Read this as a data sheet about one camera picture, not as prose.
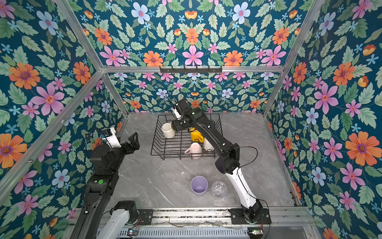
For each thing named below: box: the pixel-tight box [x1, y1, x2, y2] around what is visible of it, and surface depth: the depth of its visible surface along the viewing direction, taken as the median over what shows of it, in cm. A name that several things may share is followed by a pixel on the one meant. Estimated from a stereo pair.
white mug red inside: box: [161, 122, 176, 139], surface depth 102 cm
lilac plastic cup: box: [190, 175, 209, 198], surface depth 81 cm
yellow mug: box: [190, 126, 205, 144], surface depth 96 cm
